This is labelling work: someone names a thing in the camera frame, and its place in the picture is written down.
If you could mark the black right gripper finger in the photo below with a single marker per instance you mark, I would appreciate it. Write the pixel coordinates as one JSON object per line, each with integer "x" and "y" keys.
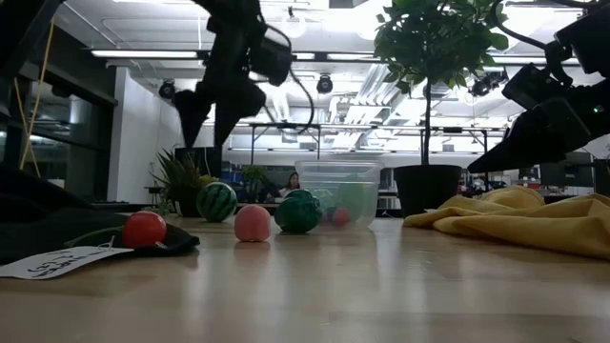
{"x": 553, "y": 124}
{"x": 538, "y": 152}

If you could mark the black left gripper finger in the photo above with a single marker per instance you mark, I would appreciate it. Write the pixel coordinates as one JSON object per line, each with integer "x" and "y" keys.
{"x": 236, "y": 105}
{"x": 193, "y": 112}

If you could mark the striped green watermelon toy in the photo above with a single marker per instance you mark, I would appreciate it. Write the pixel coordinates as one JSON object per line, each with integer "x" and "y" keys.
{"x": 217, "y": 202}

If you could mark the pink peach toy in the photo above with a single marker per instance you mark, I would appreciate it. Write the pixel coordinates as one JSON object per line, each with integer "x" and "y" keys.
{"x": 252, "y": 224}

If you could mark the light green cabbage toy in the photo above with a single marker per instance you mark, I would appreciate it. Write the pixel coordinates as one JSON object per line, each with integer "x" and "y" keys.
{"x": 325, "y": 197}

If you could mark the lime green fruit toy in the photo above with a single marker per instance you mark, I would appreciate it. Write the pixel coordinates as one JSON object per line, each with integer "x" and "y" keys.
{"x": 352, "y": 200}

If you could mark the red strawberry toy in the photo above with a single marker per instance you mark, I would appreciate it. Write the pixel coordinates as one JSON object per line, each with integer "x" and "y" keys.
{"x": 341, "y": 216}

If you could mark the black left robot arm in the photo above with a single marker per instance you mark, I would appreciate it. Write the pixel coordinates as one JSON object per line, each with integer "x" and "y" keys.
{"x": 19, "y": 24}

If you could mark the clear plastic tupperware container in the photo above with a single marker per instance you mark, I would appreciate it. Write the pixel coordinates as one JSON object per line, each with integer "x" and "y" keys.
{"x": 343, "y": 171}

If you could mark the black computer monitor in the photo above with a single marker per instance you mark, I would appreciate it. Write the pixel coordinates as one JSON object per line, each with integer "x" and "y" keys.
{"x": 567, "y": 176}
{"x": 205, "y": 164}
{"x": 603, "y": 178}

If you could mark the small potted succulent plant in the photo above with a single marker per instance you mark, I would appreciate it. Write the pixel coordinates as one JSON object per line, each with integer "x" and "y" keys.
{"x": 178, "y": 176}

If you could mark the yellow cloth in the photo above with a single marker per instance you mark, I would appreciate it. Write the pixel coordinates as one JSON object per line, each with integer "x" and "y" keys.
{"x": 514, "y": 219}

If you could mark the long ceiling light strip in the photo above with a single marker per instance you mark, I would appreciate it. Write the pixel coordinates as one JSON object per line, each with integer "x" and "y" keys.
{"x": 143, "y": 54}
{"x": 305, "y": 55}
{"x": 519, "y": 60}
{"x": 350, "y": 56}

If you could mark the green background plant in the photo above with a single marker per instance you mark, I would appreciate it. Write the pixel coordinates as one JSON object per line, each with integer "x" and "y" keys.
{"x": 254, "y": 176}

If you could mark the person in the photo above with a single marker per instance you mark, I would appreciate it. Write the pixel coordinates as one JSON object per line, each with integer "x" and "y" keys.
{"x": 291, "y": 183}

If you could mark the leafy plant in black pot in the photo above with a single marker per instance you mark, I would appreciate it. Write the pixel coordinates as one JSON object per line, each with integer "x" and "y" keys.
{"x": 426, "y": 190}

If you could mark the dark green bell pepper toy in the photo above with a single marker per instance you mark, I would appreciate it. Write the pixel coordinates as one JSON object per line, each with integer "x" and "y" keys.
{"x": 298, "y": 212}

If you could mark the red tomato toy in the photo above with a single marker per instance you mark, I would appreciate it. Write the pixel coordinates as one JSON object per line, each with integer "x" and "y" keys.
{"x": 144, "y": 230}

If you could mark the black cloth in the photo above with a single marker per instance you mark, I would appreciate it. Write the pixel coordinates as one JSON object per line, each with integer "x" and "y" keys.
{"x": 71, "y": 224}

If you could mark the yellow wooden sticks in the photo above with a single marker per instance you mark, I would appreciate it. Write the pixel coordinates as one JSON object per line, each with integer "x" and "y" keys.
{"x": 29, "y": 138}

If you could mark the white paper tag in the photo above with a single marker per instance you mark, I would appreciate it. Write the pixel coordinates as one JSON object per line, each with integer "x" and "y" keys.
{"x": 57, "y": 262}

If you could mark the black ceiling camera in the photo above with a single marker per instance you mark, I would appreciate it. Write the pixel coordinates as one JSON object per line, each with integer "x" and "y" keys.
{"x": 324, "y": 85}
{"x": 486, "y": 85}
{"x": 167, "y": 88}

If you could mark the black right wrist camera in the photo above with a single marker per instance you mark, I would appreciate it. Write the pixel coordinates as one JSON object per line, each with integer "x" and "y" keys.
{"x": 534, "y": 88}

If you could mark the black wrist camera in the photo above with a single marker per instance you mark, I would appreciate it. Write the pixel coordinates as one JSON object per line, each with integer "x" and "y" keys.
{"x": 271, "y": 59}
{"x": 534, "y": 88}

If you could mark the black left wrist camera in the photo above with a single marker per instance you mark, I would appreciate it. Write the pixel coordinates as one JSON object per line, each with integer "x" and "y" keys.
{"x": 271, "y": 59}

